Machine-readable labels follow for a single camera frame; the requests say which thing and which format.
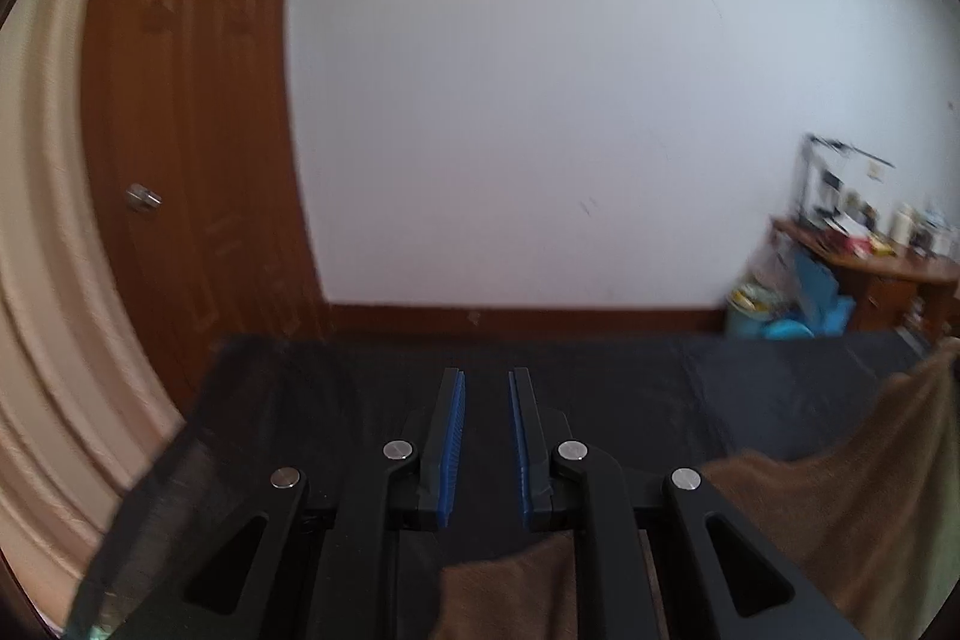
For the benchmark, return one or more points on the black desk lamp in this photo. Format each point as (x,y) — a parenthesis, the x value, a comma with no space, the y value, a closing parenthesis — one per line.
(814,175)

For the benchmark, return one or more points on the brown fleece towel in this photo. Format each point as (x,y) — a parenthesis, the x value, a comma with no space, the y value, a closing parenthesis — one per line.
(862,497)

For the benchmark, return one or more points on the dark bed sheet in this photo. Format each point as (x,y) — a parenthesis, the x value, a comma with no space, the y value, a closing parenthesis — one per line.
(637,400)

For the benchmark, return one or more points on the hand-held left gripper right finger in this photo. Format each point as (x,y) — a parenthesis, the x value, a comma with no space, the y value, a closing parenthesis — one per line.
(519,445)

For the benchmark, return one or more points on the metal door knob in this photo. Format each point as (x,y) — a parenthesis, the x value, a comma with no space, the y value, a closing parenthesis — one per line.
(142,197)

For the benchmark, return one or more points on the light blue trash bin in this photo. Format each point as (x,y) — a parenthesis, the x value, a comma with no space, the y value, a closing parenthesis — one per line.
(746,317)

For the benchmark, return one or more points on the cream door frame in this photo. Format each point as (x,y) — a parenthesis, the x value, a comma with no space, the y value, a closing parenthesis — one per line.
(45,310)

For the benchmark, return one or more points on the wooden door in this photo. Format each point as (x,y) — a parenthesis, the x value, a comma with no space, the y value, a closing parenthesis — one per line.
(202,123)

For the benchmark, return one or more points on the blue plastic basin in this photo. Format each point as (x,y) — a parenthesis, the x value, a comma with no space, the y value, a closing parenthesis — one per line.
(786,330)

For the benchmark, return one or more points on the wooden desk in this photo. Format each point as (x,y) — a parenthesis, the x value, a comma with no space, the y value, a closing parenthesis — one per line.
(885,280)

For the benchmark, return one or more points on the white kettle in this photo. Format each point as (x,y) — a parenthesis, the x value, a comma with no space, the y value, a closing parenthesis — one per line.
(904,227)

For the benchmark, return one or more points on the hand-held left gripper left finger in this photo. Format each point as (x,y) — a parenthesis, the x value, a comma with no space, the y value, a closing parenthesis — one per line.
(452,445)

